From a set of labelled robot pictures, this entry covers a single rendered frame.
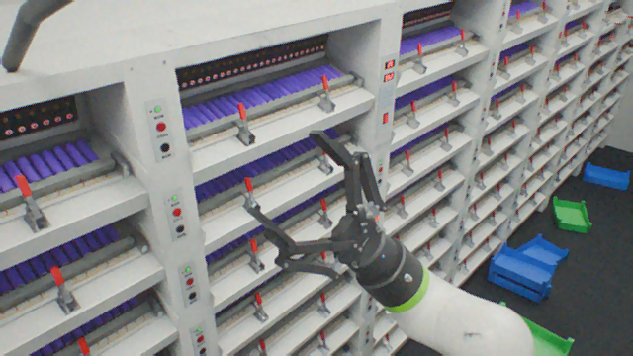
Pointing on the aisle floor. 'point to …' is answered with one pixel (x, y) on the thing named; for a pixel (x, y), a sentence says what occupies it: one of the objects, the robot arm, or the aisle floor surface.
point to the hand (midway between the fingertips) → (290, 175)
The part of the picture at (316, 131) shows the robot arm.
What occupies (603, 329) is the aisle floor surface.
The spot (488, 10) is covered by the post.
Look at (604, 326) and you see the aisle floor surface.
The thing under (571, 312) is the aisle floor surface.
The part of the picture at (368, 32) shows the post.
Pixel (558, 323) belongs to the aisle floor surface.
